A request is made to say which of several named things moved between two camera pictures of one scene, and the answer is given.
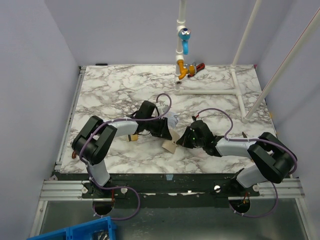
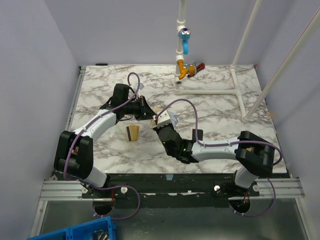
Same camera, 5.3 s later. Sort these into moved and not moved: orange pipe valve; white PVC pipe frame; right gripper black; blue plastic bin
Moved: right gripper black
Not moved: white PVC pipe frame; orange pipe valve; blue plastic bin
